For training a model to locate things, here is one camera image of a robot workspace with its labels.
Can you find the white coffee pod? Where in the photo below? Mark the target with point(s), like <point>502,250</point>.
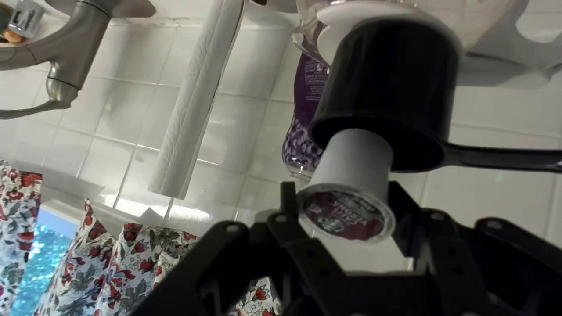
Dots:
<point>351,176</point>

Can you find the black measuring cup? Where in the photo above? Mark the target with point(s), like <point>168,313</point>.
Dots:
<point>391,82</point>

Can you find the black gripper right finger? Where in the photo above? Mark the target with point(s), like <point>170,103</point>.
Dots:
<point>484,269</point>

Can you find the white paper towel roll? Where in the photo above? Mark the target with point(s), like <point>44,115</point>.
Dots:
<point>195,99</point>

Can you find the brushed metal faucet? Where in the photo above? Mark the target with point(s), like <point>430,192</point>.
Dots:
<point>70,54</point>

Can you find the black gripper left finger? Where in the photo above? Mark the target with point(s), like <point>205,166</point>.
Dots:
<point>246,264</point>

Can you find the floral curtain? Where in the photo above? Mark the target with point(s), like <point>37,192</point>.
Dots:
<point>105,269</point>

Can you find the purple soap bottle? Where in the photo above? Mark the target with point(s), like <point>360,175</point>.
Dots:
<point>300,134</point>

